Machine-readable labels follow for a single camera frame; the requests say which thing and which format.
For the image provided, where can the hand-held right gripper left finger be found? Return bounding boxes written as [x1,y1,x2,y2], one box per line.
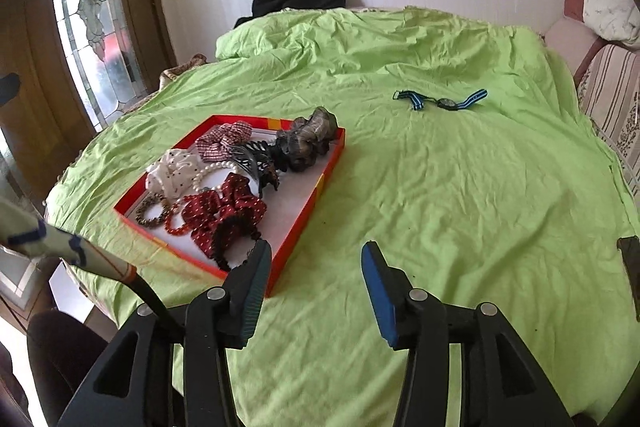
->
[57,238,273,427]

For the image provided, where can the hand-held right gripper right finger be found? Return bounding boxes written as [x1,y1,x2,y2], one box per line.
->
[361,241,576,427]

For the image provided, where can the dark red dotted scrunchie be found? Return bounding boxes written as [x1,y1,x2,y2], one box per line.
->
[181,173,268,258]

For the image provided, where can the red cardboard tray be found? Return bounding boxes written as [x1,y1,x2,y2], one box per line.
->
[114,114,347,298]

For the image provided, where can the red bead bracelet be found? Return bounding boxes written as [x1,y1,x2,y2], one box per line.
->
[164,194,201,238]

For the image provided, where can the brown bead bracelet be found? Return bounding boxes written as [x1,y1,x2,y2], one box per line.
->
[135,193,171,229]

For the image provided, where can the pearl bracelet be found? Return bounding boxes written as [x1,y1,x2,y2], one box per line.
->
[192,159,238,195]

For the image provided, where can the black hair claw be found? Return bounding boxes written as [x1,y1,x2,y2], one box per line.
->
[227,138,283,198]

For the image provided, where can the white dotted scrunchie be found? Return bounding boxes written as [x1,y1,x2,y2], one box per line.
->
[145,148,206,200]

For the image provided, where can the green bed sheet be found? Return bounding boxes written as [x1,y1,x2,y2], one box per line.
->
[45,7,636,427]

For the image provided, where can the pink checked scrunchie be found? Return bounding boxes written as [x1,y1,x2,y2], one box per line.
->
[195,121,253,162]

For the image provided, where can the grey plaid scrunchie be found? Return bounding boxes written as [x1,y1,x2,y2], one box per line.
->
[275,107,342,172]

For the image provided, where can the dark stool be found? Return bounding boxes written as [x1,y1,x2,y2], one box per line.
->
[25,309,111,418]

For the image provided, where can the brown patterned blanket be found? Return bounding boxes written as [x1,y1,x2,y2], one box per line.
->
[159,54,211,90]

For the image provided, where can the pink striped sofa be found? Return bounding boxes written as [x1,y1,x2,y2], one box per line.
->
[542,0,640,198]

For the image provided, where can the leaded glass door panel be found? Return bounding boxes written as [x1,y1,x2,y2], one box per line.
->
[50,0,151,128]

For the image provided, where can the white pillow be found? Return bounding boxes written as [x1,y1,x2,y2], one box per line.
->
[582,0,640,46]

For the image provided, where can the blue striped strap watch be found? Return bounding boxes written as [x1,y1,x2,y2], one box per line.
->
[392,88,488,112]

